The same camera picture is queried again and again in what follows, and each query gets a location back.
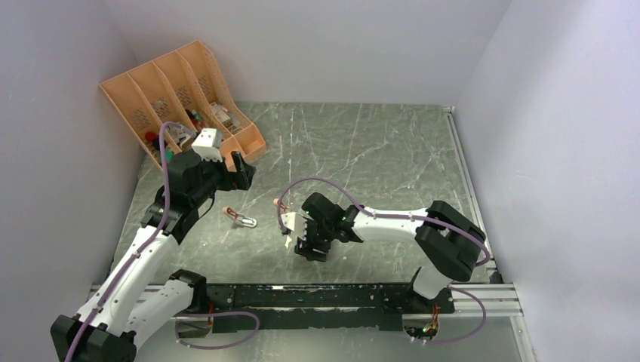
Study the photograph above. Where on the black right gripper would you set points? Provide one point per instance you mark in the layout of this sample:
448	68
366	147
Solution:
306	247

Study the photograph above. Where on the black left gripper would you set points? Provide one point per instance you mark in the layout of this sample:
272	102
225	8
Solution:
240	179

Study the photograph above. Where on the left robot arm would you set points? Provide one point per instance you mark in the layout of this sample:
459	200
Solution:
112	325

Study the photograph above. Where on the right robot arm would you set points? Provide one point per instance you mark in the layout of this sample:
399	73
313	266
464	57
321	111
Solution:
454	246

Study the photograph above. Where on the red round stamp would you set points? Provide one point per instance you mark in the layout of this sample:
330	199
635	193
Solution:
150	136

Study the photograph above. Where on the peach plastic file organizer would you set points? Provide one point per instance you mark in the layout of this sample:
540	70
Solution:
160	91

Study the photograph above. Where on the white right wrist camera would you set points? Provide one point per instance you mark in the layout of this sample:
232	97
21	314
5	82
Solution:
295	225

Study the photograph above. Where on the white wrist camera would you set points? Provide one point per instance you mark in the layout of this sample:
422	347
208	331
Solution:
207	144
295	225

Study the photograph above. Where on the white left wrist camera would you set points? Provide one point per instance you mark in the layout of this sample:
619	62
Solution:
207	144

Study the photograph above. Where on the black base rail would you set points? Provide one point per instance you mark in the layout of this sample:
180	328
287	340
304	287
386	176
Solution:
238	307

